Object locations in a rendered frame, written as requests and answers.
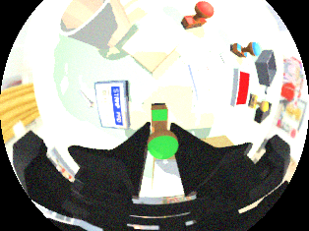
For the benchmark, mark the yellow hold stamp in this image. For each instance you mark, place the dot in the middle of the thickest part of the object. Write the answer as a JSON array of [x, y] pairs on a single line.
[[253, 101]]

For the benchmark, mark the grey mug with cream handle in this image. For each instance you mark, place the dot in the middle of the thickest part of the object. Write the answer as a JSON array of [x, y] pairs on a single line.
[[101, 23]]

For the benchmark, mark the red rubber stamp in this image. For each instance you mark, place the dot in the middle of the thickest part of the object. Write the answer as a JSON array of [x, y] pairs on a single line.
[[203, 10]]

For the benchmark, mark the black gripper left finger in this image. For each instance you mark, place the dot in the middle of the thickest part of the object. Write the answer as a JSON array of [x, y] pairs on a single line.
[[126, 161]]

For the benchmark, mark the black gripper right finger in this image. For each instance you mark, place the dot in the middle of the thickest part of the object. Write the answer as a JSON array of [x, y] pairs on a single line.
[[198, 161]]

